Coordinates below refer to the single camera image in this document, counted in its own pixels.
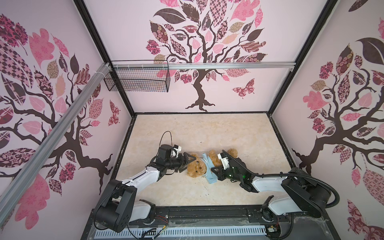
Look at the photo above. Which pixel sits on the light blue fleece hoodie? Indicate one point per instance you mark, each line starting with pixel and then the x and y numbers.
pixel 209 175

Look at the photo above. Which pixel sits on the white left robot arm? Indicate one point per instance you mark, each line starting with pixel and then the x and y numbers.
pixel 118 205

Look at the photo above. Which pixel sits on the aluminium rail left wall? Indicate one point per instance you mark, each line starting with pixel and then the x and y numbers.
pixel 23 180

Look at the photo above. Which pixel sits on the black table edge rail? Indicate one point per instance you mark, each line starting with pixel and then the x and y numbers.
pixel 296 226

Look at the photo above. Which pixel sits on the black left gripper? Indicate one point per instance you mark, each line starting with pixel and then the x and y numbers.
pixel 182 163

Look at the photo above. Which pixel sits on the white vented cable duct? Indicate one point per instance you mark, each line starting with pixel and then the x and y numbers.
pixel 180 232

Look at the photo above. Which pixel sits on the black wire mesh basket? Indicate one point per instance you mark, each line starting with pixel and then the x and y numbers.
pixel 139 76

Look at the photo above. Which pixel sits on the aluminium rail wall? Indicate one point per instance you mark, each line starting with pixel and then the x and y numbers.
pixel 23 180
pixel 203 66

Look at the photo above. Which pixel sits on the aluminium rail back wall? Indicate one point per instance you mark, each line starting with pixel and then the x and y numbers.
pixel 203 66

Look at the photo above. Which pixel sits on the tan plush teddy bear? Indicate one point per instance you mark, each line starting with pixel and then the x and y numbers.
pixel 199 166

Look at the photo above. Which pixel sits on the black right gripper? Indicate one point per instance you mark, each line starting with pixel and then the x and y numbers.
pixel 220 174

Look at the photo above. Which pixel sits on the black corner frame post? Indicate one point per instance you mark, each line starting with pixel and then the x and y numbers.
pixel 91 27
pixel 319 25

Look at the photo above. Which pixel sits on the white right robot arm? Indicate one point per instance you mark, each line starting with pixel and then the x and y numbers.
pixel 299 194

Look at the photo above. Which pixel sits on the black left corner frame post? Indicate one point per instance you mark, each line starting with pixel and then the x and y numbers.
pixel 91 27

